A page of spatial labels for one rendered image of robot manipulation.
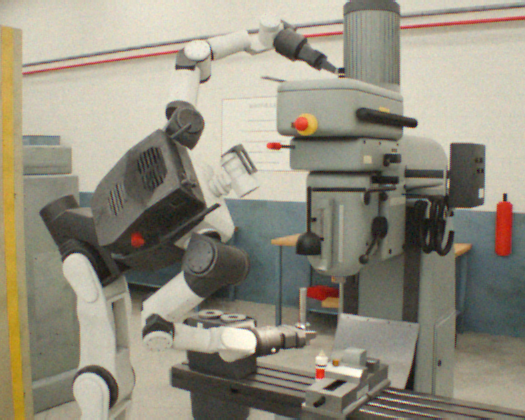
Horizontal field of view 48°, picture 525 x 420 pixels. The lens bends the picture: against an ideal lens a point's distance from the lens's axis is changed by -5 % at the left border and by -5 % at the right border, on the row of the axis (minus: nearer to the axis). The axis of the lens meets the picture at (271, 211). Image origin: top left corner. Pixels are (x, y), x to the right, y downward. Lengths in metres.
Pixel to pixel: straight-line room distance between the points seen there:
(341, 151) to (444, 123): 4.43
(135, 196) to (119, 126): 6.97
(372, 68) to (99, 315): 1.16
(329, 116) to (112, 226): 0.65
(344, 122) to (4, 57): 1.87
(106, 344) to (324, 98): 0.91
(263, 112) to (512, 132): 2.76
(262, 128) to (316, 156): 5.22
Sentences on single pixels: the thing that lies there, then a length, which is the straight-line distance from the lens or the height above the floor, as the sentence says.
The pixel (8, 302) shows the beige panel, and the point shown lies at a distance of 3.13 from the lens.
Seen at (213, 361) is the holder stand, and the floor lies 0.96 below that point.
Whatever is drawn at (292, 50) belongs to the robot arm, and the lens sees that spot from 1.95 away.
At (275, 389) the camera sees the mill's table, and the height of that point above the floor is 0.92.
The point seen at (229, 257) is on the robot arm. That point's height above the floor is 1.43.
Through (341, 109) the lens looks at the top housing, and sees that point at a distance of 1.69.
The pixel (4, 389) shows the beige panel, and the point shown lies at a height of 0.55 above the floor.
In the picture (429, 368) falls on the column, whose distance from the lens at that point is 2.37.
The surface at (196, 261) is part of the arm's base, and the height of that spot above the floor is 1.42.
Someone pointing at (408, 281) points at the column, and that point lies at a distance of 2.26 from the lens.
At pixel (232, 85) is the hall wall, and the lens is 7.30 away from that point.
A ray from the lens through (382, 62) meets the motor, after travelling 2.09.
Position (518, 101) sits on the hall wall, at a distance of 6.04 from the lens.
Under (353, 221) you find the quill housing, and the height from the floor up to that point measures 1.48.
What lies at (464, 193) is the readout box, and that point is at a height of 1.56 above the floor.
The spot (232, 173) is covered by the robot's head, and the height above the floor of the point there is 1.63.
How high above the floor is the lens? 1.66
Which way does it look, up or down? 5 degrees down
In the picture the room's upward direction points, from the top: straight up
